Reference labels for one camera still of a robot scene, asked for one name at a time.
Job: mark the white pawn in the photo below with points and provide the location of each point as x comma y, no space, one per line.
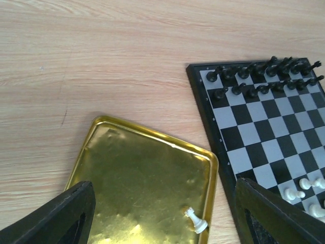
306,184
291,194

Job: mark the black chess pieces row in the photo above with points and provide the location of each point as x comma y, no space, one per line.
251,79

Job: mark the black grey chess board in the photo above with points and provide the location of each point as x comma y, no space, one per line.
274,140

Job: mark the white chess piece lone bottom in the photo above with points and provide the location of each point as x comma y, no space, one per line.
199,224

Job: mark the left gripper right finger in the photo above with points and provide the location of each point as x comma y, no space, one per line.
263,217

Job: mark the gold metal tray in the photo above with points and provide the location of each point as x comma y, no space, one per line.
144,181

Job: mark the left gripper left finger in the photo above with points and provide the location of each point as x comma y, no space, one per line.
66,218

